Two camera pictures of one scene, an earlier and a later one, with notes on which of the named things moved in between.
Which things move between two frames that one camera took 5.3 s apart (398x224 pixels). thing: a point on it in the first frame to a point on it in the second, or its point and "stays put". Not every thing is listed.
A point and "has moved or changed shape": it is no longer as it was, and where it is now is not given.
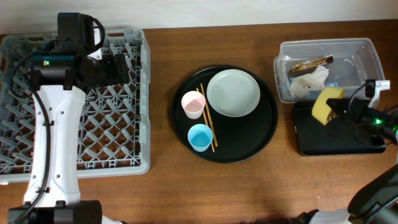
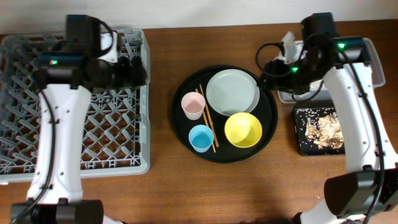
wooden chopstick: (208, 114) stays put
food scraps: (332, 114) has moved or changed shape
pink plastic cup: (193, 102) stays put
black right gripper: (350, 117) to (277, 67)
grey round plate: (233, 93) stays put
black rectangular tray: (343, 135) stays put
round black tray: (224, 114) stays put
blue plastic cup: (200, 136) stays put
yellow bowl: (321, 110) to (243, 130)
